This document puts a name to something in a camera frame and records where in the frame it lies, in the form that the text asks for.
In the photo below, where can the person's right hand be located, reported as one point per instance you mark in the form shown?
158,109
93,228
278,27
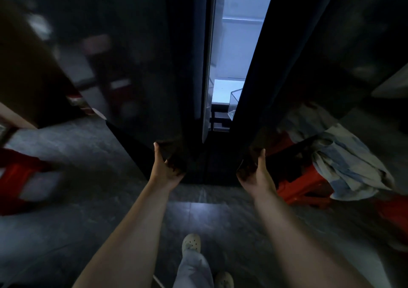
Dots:
259,179

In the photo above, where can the person's left hand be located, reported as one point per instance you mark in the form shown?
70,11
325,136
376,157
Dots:
165,174

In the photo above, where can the black refrigerator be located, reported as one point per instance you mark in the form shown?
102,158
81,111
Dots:
143,74

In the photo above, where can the person's right forearm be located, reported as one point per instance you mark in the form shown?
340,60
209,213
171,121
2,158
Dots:
302,249

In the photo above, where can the person's left forearm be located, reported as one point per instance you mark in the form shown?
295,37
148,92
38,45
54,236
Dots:
127,243

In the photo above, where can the person's grey trouser leg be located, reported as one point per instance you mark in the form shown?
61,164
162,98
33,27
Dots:
192,272

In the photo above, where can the red plastic stool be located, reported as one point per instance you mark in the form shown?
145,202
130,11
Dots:
16,176
302,185

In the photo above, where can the white perforated shoe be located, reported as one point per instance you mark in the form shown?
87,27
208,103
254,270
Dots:
191,243
224,280

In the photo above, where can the shallow clear door bin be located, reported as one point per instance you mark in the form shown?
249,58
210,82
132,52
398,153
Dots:
236,103

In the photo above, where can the blue white cloth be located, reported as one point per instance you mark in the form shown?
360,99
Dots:
347,166

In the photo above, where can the red white package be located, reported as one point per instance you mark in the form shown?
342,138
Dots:
79,103

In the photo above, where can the brown wooden display cabinet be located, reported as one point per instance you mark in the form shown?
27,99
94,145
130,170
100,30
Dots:
28,74

